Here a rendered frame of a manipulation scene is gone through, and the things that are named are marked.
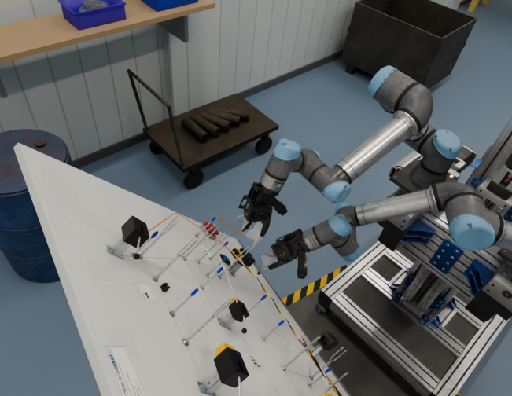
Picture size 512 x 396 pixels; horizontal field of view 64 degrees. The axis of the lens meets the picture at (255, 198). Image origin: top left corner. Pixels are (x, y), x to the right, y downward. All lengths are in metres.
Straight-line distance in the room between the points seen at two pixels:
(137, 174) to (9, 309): 1.30
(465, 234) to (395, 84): 0.51
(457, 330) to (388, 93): 1.67
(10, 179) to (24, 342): 0.93
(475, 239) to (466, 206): 0.10
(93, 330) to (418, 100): 1.08
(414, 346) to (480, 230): 1.30
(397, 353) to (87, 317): 1.93
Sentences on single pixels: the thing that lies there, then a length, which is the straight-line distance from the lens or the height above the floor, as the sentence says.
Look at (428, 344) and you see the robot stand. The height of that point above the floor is 0.21.
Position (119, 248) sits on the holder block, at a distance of 0.97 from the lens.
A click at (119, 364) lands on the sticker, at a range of 0.76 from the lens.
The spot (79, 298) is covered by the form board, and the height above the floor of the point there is 1.64.
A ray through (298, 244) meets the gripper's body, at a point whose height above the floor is 1.19.
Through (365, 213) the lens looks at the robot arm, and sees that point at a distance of 1.50.
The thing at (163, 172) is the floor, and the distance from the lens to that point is 3.38.
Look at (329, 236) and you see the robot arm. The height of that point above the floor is 1.27.
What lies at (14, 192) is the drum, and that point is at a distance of 2.29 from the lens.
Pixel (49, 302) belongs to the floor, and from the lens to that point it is 2.81.
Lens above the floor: 2.32
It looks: 47 degrees down
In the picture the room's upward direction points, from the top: 8 degrees clockwise
